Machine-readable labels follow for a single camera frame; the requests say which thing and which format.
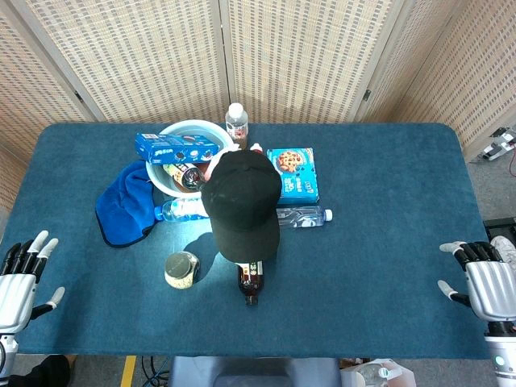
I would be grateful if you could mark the blue chocolate-chip cookie box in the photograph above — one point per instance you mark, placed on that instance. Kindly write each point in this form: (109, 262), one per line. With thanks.
(296, 177)

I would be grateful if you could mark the black bag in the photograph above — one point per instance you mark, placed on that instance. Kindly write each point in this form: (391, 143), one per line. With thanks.
(40, 373)

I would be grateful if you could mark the blue-capped water bottle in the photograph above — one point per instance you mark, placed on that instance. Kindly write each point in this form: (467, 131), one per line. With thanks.
(179, 209)

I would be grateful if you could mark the clear bottle with brown drink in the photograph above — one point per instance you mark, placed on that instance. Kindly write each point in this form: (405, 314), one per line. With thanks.
(236, 125)

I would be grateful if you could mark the blue Oreo cookie box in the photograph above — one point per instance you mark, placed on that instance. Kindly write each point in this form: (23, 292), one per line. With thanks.
(173, 147)

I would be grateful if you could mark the white plastic basin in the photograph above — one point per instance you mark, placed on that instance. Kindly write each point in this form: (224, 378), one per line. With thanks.
(161, 177)

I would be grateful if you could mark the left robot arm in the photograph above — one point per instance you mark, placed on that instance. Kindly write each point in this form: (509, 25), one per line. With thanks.
(7, 350)

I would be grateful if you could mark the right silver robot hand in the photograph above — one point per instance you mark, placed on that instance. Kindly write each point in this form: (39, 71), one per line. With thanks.
(492, 286)

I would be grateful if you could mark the can inside bowl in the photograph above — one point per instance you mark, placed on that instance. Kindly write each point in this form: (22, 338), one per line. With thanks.
(183, 173)

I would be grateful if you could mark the white sneaker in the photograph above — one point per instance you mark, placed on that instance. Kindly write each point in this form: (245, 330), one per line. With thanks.
(506, 250)

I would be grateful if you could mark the small red-white item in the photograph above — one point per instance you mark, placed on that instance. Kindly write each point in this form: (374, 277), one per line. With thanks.
(256, 147)

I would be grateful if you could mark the black floor stand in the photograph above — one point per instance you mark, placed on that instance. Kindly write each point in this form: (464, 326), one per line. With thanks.
(500, 227)

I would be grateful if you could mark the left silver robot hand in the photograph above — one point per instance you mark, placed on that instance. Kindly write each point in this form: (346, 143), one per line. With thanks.
(16, 298)

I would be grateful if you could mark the clear white-capped water bottle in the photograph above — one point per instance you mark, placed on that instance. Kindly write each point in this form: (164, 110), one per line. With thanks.
(302, 217)

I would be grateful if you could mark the white power strip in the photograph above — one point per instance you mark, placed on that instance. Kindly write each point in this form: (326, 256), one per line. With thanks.
(498, 146)

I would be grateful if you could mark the brown tea bottle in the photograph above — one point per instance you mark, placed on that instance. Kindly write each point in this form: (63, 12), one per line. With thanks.
(250, 282)

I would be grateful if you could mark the black baseball cap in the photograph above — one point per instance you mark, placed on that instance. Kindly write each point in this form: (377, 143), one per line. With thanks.
(242, 205)

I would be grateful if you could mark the blue table cloth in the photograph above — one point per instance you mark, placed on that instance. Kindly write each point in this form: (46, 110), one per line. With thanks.
(363, 262)

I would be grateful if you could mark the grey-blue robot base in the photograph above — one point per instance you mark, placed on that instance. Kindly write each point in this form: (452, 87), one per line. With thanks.
(254, 373)

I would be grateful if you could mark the white box with bottle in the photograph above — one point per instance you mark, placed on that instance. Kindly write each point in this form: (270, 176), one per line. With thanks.
(379, 375)

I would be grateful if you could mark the woven folding screen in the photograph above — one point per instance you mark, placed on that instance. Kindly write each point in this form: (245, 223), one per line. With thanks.
(161, 56)

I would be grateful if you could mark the blue towel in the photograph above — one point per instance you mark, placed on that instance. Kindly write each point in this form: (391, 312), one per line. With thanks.
(123, 205)

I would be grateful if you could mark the black-lidded glass jar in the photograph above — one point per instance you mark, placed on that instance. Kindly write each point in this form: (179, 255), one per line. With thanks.
(180, 269)

